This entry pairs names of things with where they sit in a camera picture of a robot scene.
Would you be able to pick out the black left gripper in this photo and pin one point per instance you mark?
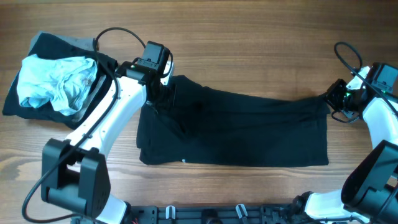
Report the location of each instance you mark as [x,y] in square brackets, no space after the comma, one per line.
[170,99]

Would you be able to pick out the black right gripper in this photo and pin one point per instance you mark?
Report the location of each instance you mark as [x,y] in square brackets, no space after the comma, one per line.
[331,96]

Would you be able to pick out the black t-shirt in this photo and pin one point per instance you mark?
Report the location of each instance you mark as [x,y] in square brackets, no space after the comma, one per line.
[208,126]

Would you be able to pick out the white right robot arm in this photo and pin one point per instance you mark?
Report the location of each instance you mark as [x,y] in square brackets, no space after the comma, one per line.
[366,197]

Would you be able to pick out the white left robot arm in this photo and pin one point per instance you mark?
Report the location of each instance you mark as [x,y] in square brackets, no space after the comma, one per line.
[74,171]

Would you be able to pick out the grey folded garment in pile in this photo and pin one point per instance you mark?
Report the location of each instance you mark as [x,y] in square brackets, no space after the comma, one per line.
[83,43]

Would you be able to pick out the light blue crumpled garment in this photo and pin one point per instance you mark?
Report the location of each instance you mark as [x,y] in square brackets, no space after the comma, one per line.
[64,83]

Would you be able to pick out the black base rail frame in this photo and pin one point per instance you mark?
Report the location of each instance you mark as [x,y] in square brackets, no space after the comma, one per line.
[263,214]

